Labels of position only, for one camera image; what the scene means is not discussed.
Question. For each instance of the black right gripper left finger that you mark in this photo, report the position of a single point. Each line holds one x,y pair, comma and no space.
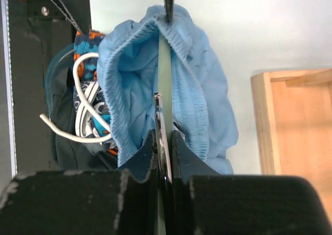
122,201

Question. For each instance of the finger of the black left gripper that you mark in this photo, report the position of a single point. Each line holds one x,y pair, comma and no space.
169,5

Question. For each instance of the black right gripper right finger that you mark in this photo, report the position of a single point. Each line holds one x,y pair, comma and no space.
209,203

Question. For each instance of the sage green hanger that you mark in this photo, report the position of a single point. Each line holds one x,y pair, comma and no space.
163,123

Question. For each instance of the light blue shorts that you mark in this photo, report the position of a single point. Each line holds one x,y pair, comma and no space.
127,69

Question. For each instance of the dark navy shorts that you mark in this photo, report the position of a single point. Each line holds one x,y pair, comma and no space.
69,155

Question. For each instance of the blue patterned shorts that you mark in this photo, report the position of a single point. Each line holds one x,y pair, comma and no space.
87,125

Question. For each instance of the wooden clothes rack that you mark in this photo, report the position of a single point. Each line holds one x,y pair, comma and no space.
293,122

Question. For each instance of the white cable duct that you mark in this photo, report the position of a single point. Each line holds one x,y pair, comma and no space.
8,79

